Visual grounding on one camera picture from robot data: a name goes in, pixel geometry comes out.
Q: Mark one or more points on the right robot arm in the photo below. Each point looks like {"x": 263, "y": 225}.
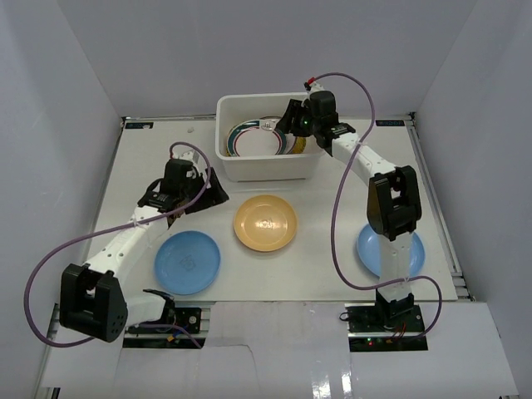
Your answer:
{"x": 393, "y": 200}

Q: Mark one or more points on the woven pattern yellow plate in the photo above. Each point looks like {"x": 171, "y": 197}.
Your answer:
{"x": 295, "y": 145}

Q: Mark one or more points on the yellow bear plate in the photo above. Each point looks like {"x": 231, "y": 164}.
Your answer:
{"x": 265, "y": 223}

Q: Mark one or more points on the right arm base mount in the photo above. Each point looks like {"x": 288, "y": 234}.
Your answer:
{"x": 368, "y": 332}

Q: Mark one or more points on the white plastic bin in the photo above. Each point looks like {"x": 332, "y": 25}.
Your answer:
{"x": 235, "y": 109}

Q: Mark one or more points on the light blue plate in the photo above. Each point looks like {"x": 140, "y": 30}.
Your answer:
{"x": 368, "y": 251}
{"x": 187, "y": 263}

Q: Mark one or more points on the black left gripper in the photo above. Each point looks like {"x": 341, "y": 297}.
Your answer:
{"x": 204, "y": 194}

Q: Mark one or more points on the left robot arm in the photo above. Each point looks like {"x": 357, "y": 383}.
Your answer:
{"x": 92, "y": 301}

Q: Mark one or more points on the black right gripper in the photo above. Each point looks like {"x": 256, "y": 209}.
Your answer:
{"x": 295, "y": 107}

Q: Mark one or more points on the white plate green red rim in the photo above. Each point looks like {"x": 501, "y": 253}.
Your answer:
{"x": 255, "y": 138}

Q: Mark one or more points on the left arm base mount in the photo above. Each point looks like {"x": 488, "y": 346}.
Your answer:
{"x": 183, "y": 328}

